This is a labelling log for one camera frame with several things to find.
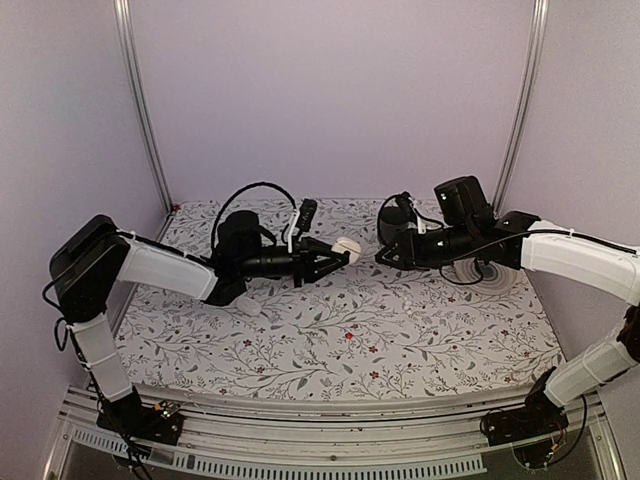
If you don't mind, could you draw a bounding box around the left aluminium frame post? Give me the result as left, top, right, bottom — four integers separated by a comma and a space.
113, 0, 174, 214

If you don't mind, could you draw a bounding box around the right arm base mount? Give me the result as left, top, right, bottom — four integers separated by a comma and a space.
479, 407, 569, 446

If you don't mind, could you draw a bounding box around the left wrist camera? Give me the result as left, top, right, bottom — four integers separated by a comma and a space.
284, 199, 318, 253

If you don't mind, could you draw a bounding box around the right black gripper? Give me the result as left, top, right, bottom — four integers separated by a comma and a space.
374, 222, 476, 273

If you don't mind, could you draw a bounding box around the dark grey mug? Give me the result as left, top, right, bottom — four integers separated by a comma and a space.
377, 206, 408, 245

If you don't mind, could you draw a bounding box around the left camera black cable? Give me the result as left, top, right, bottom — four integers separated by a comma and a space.
210, 181, 297, 251

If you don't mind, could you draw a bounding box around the floral patterned table mat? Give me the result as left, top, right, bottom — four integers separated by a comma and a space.
116, 199, 563, 401

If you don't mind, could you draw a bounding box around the right aluminium frame post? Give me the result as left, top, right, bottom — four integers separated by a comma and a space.
492, 0, 549, 214

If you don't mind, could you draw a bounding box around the right camera black cable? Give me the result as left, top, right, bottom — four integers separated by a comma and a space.
379, 192, 409, 221

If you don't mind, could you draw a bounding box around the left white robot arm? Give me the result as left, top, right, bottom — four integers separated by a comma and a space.
43, 210, 362, 434

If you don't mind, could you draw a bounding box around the white oval earbud case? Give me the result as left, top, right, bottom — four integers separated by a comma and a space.
236, 297, 261, 316

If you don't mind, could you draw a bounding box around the white ringed coaster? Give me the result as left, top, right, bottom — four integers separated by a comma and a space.
454, 259, 518, 295

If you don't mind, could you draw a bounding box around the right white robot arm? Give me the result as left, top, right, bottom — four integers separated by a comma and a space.
375, 176, 639, 436

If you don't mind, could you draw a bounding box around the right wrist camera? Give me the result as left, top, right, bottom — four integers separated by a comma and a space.
395, 192, 428, 235

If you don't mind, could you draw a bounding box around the front aluminium rail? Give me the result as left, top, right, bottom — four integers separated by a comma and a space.
44, 387, 626, 480

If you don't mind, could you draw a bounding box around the beige earbud charging case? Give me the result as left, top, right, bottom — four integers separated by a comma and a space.
331, 237, 362, 265

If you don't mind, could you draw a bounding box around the aluminium frame post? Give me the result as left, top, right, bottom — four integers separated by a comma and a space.
113, 0, 174, 214
492, 0, 549, 214

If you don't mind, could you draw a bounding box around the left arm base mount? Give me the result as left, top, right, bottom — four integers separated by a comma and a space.
97, 404, 185, 446

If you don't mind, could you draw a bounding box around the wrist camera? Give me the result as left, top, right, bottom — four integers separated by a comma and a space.
284, 199, 318, 253
395, 192, 428, 235

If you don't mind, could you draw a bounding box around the camera black cable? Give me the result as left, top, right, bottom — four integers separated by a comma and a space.
210, 181, 297, 251
379, 192, 409, 221

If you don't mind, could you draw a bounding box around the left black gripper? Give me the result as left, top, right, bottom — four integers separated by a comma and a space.
238, 236, 349, 288

